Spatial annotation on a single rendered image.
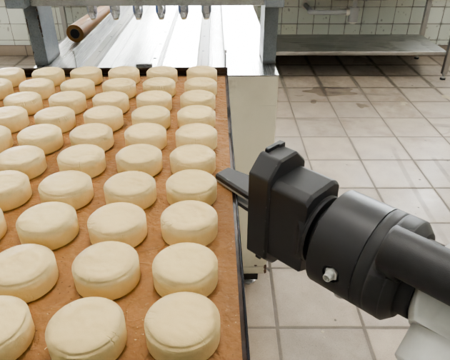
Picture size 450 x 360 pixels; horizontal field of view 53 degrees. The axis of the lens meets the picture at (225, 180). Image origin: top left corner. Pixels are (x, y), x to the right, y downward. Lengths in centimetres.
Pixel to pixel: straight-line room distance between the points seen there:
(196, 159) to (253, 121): 88
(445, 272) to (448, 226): 197
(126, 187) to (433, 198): 213
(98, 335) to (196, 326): 6
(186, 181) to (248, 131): 94
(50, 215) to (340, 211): 25
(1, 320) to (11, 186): 17
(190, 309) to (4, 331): 12
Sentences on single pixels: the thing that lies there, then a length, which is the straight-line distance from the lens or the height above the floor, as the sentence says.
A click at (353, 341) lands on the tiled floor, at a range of 165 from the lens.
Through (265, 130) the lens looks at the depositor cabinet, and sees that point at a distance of 137.
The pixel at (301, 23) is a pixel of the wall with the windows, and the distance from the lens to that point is 451.
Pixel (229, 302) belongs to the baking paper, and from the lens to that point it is 34.
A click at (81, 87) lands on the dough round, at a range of 71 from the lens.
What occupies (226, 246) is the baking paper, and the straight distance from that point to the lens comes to 39.
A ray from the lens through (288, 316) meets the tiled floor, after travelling 168.
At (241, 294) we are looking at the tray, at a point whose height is 100.
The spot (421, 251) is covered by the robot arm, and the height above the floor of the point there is 105.
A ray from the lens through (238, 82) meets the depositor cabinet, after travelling 130.
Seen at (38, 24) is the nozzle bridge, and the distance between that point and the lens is 145.
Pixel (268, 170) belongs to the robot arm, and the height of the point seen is 105.
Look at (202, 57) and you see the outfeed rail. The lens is 125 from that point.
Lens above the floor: 125
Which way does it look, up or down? 31 degrees down
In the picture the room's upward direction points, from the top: straight up
